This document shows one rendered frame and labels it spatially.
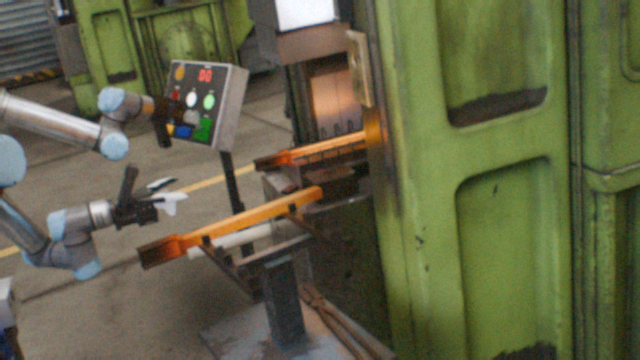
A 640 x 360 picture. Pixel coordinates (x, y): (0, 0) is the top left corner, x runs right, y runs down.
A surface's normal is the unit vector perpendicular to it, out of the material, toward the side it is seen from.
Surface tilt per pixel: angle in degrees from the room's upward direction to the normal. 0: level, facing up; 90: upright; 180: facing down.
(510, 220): 90
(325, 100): 90
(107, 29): 90
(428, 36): 89
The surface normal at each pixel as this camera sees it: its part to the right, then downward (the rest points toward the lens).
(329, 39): 0.35, 0.30
